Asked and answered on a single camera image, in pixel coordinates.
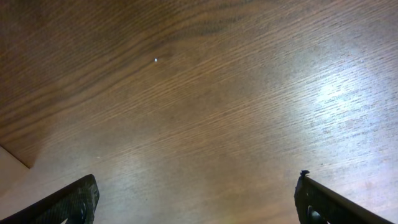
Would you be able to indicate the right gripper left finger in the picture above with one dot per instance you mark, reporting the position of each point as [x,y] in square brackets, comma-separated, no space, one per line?
[75,203]

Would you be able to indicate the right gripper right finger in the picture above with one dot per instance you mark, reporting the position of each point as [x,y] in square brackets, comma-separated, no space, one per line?
[316,203]

